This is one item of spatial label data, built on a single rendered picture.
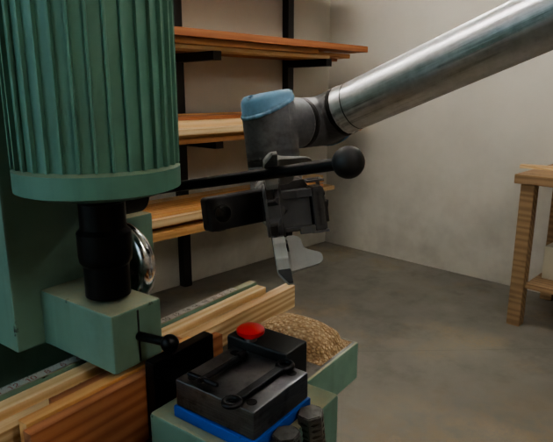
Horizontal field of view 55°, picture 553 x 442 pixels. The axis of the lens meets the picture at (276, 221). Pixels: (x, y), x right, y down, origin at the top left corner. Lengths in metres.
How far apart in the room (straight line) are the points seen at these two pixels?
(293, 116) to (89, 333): 0.48
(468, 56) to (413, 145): 3.29
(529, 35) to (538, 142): 2.95
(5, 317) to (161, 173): 0.27
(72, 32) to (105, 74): 0.04
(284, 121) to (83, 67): 0.43
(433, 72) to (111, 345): 0.58
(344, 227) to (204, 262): 1.35
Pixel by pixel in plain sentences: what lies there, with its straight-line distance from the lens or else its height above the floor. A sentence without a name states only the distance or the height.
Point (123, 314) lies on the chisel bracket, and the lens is 0.61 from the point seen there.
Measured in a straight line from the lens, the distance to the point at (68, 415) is 0.56.
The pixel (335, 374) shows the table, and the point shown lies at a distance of 0.80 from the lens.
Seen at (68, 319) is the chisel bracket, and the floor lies 1.01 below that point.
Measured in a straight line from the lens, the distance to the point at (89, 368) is 0.69.
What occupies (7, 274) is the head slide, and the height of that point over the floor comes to 1.06.
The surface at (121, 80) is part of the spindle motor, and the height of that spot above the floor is 1.28.
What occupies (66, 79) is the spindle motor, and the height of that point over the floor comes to 1.28.
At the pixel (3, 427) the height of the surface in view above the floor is 0.94.
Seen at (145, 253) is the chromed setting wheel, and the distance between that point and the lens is 0.78.
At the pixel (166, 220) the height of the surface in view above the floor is 0.60.
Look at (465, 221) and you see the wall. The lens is 3.99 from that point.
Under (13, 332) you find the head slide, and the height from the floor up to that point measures 0.99.
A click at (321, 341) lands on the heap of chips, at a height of 0.92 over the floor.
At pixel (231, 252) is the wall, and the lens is 3.94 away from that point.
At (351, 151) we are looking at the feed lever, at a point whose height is 1.21.
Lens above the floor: 1.26
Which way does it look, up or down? 13 degrees down
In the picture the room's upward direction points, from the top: straight up
